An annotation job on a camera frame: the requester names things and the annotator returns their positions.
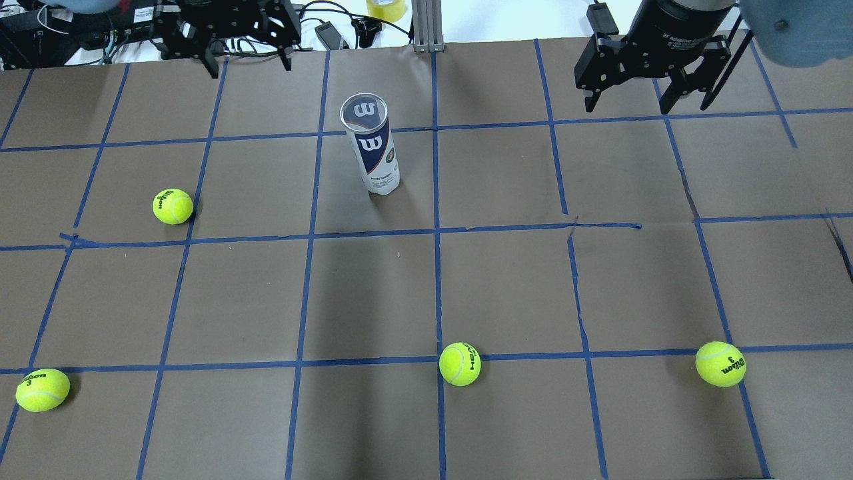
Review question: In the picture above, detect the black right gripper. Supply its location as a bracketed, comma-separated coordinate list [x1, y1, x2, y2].
[574, 1, 735, 115]

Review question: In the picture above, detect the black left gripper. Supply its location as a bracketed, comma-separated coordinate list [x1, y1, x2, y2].
[153, 1, 302, 79]

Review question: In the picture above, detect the clear Wilson tennis ball can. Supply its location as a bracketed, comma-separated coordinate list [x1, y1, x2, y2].
[339, 92, 401, 195]

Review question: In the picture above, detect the yellow Wilson tennis ball front left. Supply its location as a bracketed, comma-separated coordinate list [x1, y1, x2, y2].
[152, 188, 195, 225]

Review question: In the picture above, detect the yellow wilson tennis ball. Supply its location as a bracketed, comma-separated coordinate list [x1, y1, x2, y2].
[152, 188, 195, 225]
[15, 368, 71, 413]

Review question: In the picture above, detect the yellow tennis ball near base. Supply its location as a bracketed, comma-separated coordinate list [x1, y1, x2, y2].
[694, 341, 746, 388]

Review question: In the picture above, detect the yellow Head tennis ball centre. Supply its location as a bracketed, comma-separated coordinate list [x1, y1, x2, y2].
[438, 341, 482, 387]

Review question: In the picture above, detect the yellow Wilson tennis ball far left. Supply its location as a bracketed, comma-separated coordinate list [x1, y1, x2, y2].
[15, 368, 71, 413]

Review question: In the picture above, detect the small black adapter top right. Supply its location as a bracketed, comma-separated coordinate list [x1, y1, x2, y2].
[586, 1, 619, 35]

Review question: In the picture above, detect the yellow tape roll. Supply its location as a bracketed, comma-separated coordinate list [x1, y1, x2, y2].
[365, 0, 407, 23]

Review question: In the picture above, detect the black network switch box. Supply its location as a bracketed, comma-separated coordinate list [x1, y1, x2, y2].
[99, 1, 158, 43]

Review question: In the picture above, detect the aluminium frame post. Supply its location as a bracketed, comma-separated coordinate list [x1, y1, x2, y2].
[411, 0, 445, 53]

